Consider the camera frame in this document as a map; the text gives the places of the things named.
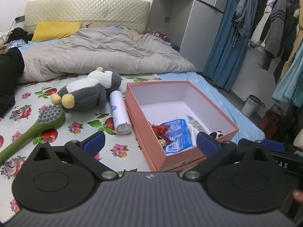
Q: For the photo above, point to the red gold packet ornament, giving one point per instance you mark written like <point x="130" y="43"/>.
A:
<point x="160" y="130"/>

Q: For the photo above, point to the grey wardrobe cabinet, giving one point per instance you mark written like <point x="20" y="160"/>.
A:
<point x="192" y="25"/>

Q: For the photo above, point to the green long-handled massage brush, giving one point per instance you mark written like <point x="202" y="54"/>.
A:
<point x="49" y="118"/>

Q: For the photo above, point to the beige quilted headboard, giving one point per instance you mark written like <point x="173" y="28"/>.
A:
<point x="129" y="13"/>

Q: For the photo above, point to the grey quilted blanket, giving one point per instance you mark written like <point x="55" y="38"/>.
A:
<point x="88" y="49"/>

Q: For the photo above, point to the hanging grey striped sweater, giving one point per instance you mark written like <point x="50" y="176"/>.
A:
<point x="280" y="19"/>

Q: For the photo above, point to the yellow pillow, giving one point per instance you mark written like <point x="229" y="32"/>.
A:
<point x="54" y="30"/>

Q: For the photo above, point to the blue curtain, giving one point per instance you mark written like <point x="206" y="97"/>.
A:
<point x="225" y="61"/>

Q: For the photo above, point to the pink cardboard shoe box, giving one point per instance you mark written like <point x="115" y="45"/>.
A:
<point x="161" y="115"/>

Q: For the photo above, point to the large grey penguin plush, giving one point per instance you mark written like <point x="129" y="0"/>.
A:
<point x="84" y="94"/>

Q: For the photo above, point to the blue disposable face mask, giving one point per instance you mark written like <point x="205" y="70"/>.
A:
<point x="198" y="125"/>

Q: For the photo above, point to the white trash bin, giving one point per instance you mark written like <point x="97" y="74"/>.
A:
<point x="250" y="105"/>

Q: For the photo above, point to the blue white tissue pack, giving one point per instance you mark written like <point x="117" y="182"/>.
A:
<point x="182" y="135"/>

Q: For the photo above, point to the white cylindrical bottle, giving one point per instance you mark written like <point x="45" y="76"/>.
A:
<point x="120" y="116"/>

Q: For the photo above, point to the light blue hanging garment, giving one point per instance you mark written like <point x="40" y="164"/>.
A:
<point x="290" y="87"/>

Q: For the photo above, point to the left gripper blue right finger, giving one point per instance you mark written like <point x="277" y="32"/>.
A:
<point x="207" y="144"/>

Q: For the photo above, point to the small panda plush toy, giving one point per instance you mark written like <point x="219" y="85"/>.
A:
<point x="216" y="135"/>

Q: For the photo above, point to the floral bed sheet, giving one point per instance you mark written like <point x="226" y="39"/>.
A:
<point x="120" y="153"/>

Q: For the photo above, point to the small red brown pouch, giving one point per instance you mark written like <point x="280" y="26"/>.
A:
<point x="164" y="141"/>

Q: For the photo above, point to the black clothing pile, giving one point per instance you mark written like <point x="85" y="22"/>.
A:
<point x="12" y="68"/>

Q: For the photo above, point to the hanging denim clothes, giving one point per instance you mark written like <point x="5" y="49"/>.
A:
<point x="243" y="19"/>

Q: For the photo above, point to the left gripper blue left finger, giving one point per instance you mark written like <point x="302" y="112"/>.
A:
<point x="94" y="144"/>

